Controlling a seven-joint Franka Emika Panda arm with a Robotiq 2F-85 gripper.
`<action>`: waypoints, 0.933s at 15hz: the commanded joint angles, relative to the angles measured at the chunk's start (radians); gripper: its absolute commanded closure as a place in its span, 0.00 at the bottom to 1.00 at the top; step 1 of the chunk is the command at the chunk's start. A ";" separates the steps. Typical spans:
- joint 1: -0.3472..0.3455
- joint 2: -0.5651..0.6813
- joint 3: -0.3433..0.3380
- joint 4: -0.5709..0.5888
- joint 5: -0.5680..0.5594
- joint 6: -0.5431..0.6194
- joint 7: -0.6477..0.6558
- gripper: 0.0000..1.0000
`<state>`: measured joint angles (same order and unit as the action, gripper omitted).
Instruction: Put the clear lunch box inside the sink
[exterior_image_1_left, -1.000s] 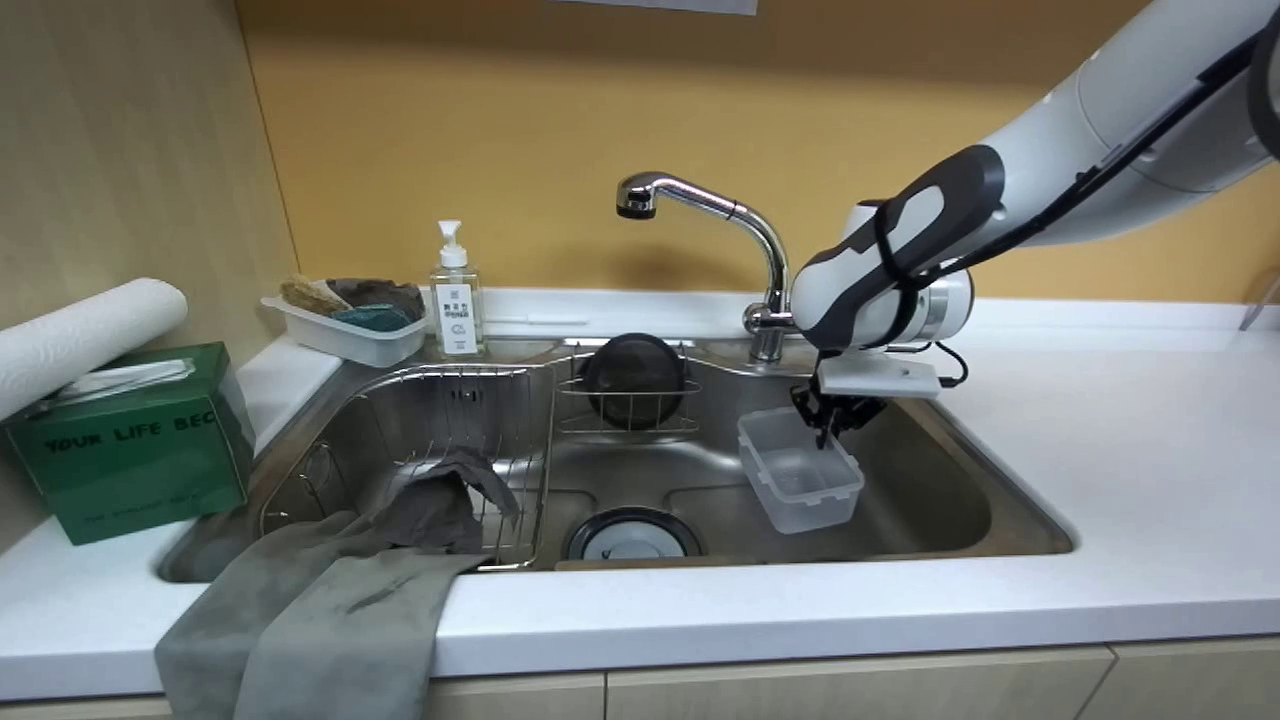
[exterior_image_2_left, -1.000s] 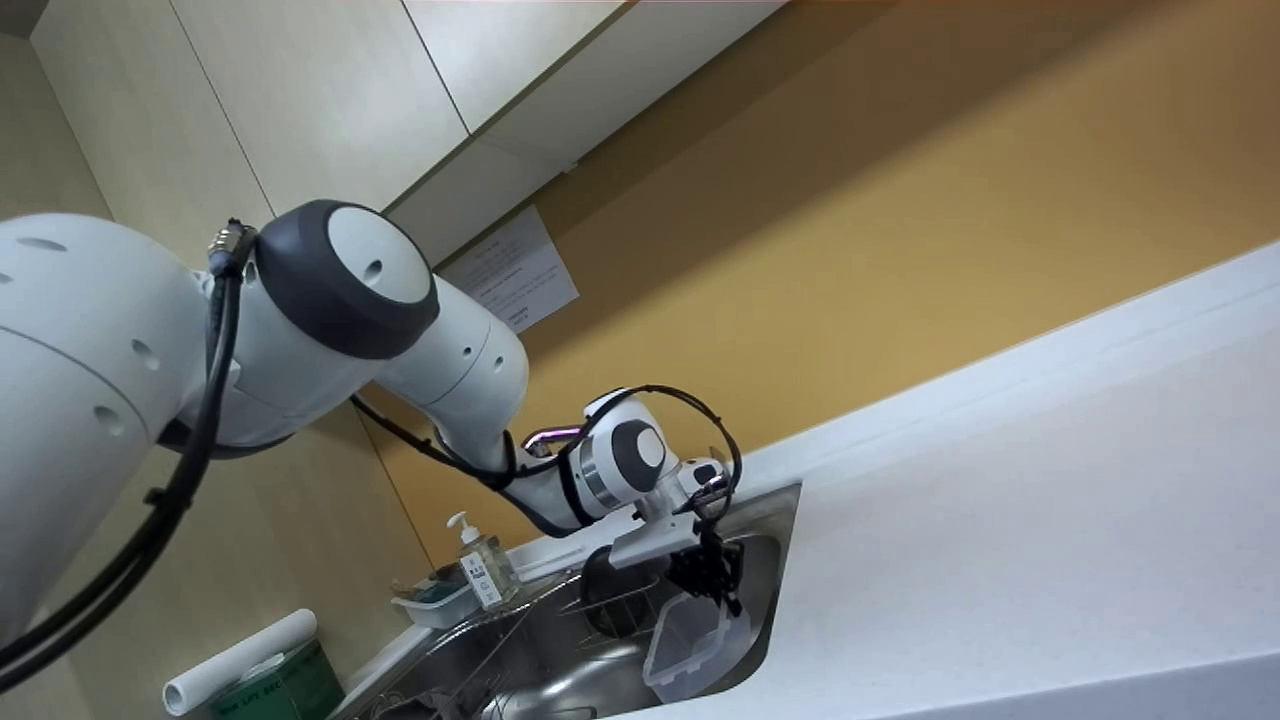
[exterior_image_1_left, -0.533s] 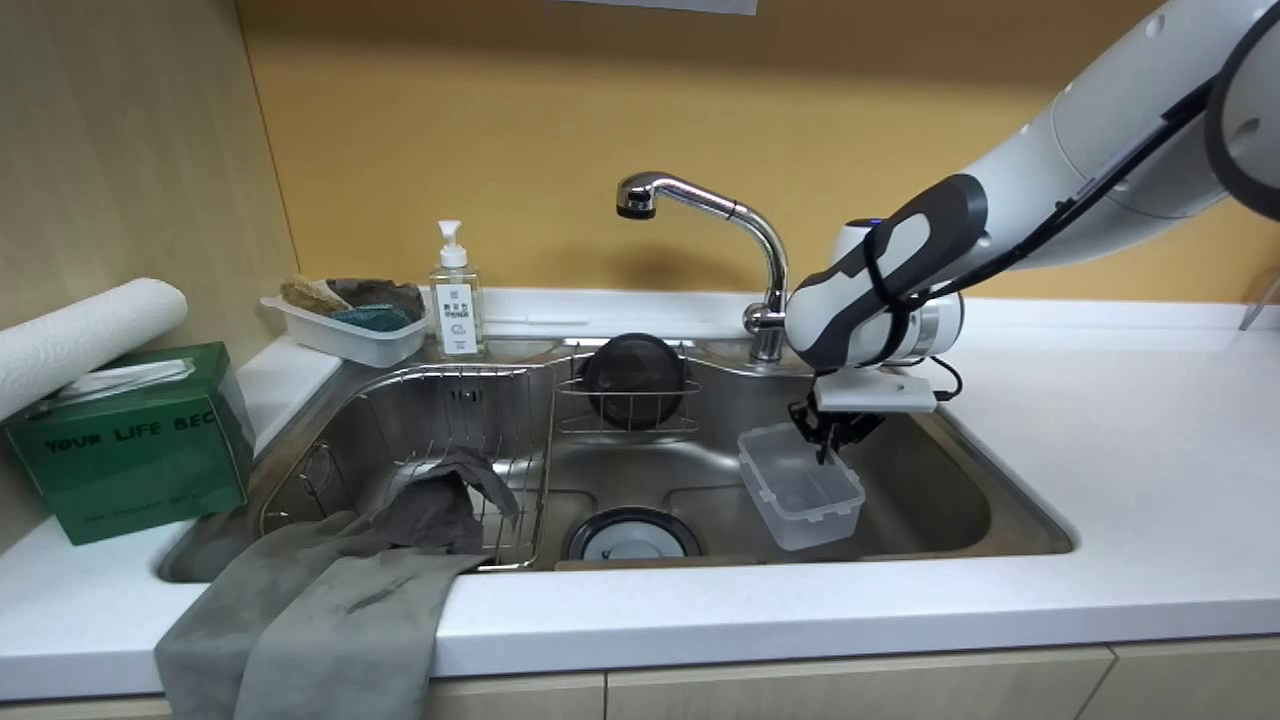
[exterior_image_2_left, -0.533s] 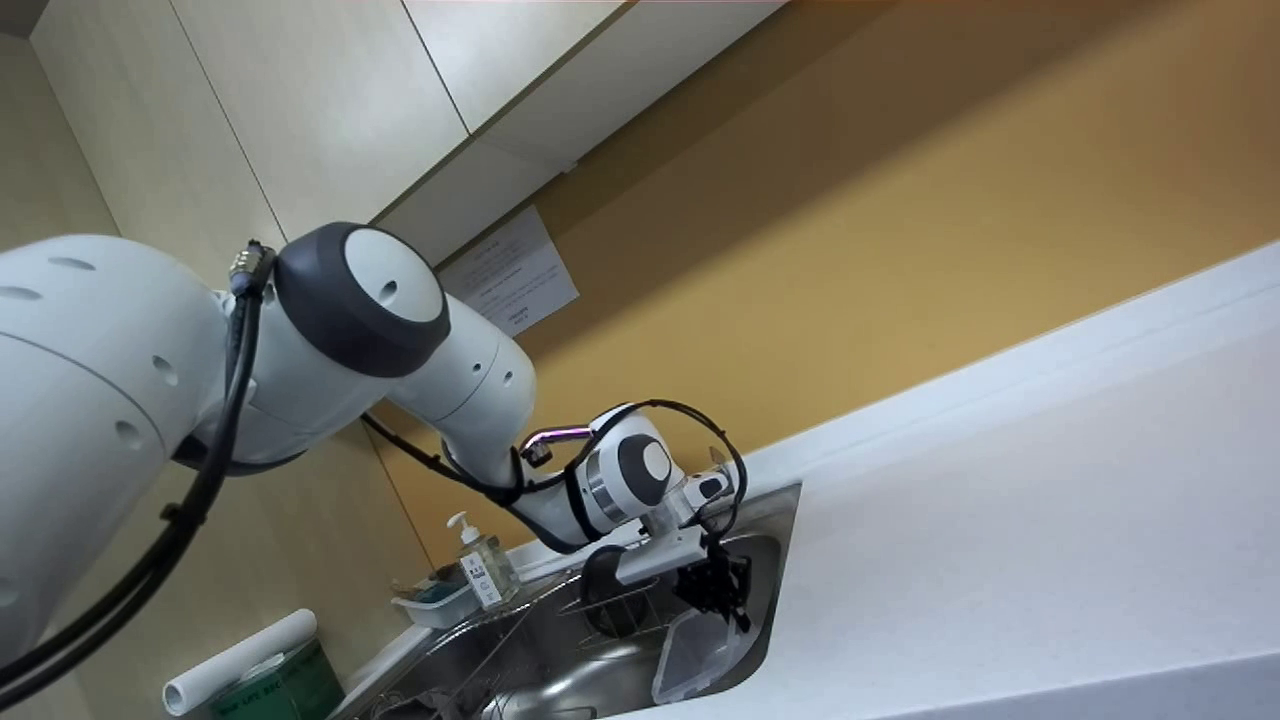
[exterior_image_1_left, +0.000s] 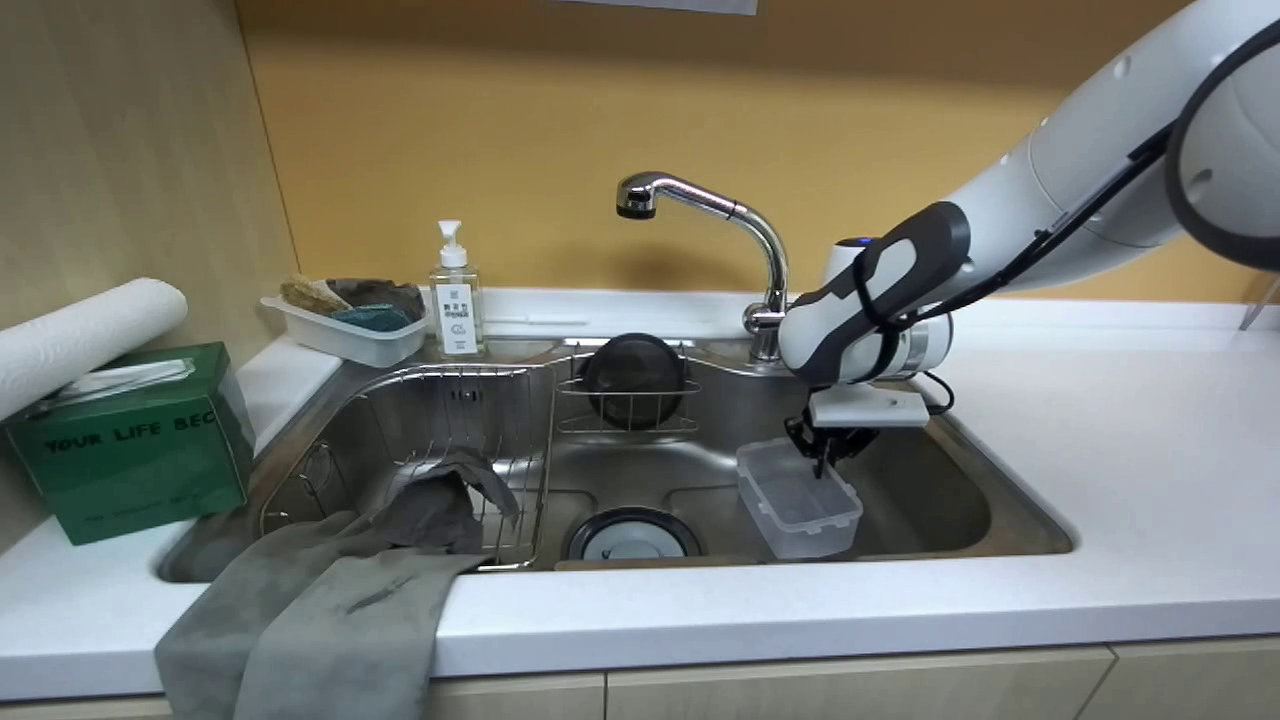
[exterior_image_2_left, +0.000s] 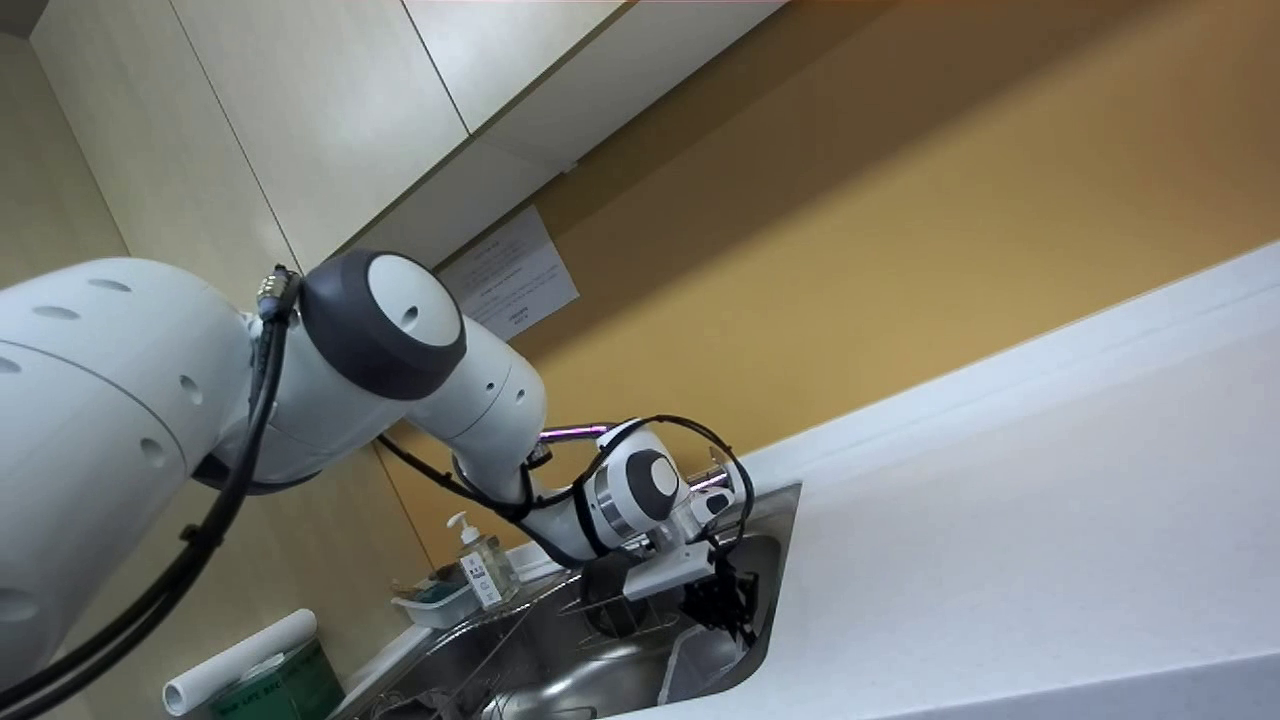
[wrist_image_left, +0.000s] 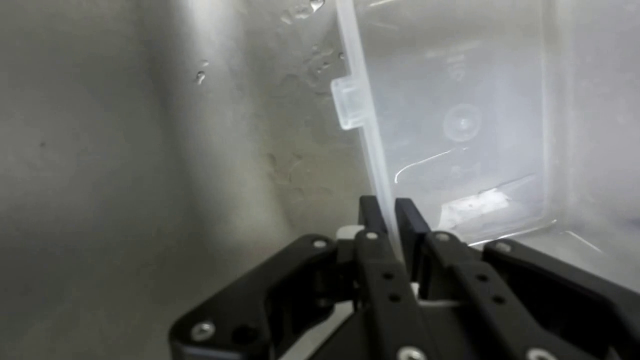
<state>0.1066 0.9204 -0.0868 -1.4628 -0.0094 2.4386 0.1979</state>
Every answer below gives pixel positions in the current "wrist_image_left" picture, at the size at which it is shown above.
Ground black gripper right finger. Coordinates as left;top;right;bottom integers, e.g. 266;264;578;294
394;196;640;360

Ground clear plastic lunch box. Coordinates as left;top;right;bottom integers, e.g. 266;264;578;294
330;0;640;245

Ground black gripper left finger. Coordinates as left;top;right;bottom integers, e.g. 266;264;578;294
168;194;437;360

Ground stainless steel sink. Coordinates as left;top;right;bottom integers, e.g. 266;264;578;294
0;0;640;360

